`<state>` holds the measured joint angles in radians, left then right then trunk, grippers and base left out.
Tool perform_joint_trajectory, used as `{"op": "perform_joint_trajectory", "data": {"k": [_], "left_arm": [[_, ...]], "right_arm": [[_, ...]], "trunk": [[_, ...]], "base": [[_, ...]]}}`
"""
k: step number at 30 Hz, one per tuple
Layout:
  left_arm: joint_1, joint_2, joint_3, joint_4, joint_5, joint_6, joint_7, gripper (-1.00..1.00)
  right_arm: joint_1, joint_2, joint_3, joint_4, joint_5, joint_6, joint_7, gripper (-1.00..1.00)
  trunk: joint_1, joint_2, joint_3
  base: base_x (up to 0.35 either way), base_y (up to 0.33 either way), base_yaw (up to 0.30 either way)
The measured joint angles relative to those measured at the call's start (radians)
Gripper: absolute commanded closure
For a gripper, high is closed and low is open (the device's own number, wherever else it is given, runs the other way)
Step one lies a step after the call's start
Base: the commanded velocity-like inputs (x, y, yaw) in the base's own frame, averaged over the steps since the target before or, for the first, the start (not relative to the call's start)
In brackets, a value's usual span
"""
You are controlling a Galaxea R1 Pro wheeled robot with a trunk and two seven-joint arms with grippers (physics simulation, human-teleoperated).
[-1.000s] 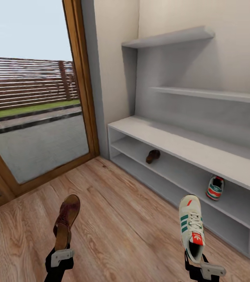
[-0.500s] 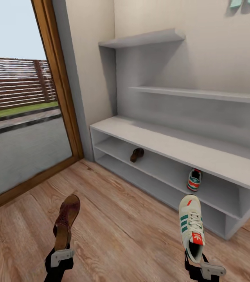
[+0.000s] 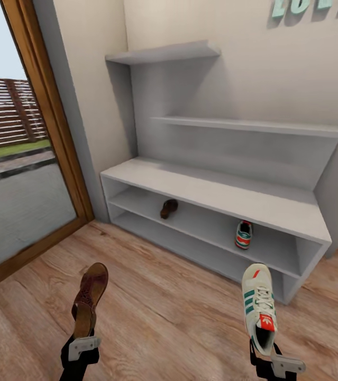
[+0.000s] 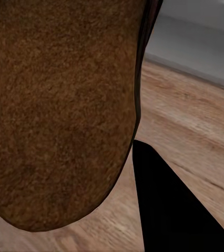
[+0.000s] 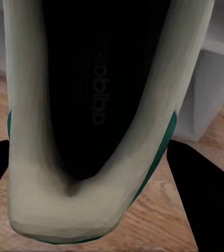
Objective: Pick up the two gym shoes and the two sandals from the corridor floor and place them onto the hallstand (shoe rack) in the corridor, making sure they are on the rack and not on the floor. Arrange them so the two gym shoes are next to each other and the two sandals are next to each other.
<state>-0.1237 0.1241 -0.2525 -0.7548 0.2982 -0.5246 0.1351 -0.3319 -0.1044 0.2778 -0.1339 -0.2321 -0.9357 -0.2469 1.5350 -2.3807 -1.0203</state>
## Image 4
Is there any sandal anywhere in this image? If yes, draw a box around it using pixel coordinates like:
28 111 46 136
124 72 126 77
0 0 164 232

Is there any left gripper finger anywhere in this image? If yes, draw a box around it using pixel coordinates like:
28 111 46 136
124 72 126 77
133 140 224 252

